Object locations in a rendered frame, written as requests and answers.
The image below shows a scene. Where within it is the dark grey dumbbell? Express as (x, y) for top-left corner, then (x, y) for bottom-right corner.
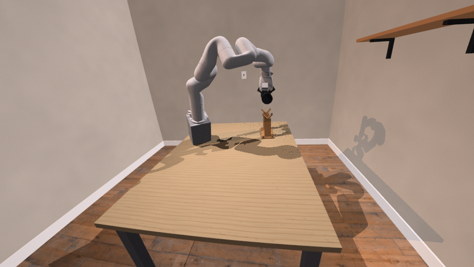
(261, 90), (273, 104)

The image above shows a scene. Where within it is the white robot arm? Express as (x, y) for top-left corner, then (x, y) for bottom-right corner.
(186, 36), (274, 124)

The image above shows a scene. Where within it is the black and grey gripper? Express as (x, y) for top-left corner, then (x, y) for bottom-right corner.
(257, 76), (275, 95)

